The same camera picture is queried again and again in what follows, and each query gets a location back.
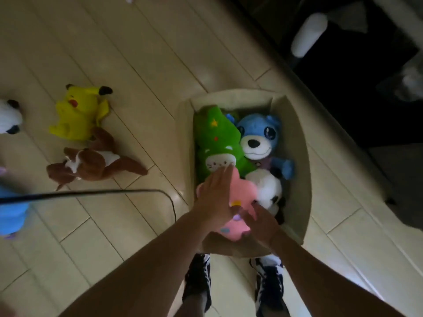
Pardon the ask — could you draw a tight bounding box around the person's left shoe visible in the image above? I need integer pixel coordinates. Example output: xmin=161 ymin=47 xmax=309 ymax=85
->
xmin=182 ymin=253 xmax=212 ymax=314

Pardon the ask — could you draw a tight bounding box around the person's left hand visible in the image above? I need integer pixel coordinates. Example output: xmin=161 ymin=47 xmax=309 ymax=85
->
xmin=190 ymin=165 xmax=242 ymax=233

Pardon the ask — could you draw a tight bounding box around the person's left forearm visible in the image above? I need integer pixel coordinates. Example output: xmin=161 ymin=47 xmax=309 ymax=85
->
xmin=59 ymin=212 xmax=216 ymax=317

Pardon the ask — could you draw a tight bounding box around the white padded chair armrest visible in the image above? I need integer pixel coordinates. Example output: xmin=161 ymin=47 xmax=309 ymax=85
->
xmin=290 ymin=12 xmax=328 ymax=58

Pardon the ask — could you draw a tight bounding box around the black cable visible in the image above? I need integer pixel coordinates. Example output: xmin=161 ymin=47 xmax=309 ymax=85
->
xmin=0 ymin=189 xmax=176 ymax=223

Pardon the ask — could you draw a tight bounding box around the beige fabric storage box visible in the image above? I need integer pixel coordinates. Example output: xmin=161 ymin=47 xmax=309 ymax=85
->
xmin=177 ymin=89 xmax=313 ymax=258

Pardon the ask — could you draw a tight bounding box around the person's shoe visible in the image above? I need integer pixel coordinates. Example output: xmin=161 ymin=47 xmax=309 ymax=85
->
xmin=250 ymin=255 xmax=291 ymax=317
xmin=182 ymin=253 xmax=212 ymax=314

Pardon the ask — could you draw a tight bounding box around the person's right shoe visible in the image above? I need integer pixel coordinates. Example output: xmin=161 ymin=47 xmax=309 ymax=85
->
xmin=250 ymin=255 xmax=291 ymax=317

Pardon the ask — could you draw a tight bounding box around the yellow plush toy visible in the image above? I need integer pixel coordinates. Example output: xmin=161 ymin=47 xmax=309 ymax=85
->
xmin=49 ymin=84 xmax=113 ymax=142

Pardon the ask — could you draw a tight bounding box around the white panda plush toy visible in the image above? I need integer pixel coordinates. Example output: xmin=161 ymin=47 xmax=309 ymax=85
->
xmin=0 ymin=99 xmax=24 ymax=135
xmin=245 ymin=169 xmax=287 ymax=225

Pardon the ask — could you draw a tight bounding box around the brown squirrel plush toy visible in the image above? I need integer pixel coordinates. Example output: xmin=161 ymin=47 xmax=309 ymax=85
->
xmin=46 ymin=127 xmax=148 ymax=191

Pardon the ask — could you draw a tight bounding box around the green plush toy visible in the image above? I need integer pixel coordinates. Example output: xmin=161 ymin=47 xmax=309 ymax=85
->
xmin=194 ymin=105 xmax=256 ymax=179

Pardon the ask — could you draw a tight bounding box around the person's right hand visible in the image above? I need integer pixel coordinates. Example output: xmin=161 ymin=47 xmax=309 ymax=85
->
xmin=239 ymin=201 xmax=282 ymax=251

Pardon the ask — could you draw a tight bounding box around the pink star plush toy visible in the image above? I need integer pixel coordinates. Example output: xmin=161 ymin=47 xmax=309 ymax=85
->
xmin=196 ymin=168 xmax=260 ymax=243

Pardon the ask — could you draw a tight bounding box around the blue bear plush toy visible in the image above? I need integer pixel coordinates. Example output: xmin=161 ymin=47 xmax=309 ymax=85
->
xmin=226 ymin=114 xmax=295 ymax=181

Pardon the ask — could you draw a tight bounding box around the light blue plush toy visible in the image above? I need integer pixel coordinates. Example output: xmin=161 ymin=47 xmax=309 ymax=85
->
xmin=0 ymin=185 xmax=33 ymax=240

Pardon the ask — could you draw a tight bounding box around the person's right forearm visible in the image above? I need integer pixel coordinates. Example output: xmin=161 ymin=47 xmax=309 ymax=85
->
xmin=268 ymin=228 xmax=408 ymax=317

